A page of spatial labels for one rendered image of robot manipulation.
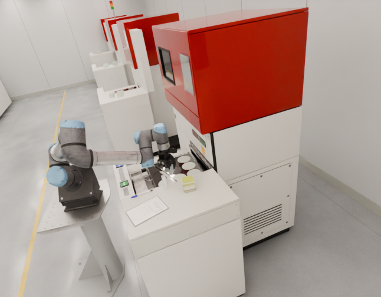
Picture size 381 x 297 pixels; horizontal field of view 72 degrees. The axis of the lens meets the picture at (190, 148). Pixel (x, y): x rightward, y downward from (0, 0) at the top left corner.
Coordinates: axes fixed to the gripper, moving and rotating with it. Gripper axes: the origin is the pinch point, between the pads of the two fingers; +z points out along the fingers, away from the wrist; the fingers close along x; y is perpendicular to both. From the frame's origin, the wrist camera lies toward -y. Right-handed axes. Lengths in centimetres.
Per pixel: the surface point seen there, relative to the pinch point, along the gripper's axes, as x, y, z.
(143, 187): -21.1, 6.3, 11.3
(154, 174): -19.0, -6.3, 9.4
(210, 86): 27, -18, -52
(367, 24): 111, -138, -60
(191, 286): 22, 36, 58
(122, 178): -34.1, 9.4, 3.7
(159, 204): 5.8, 26.7, 2.4
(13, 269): -161, 55, 99
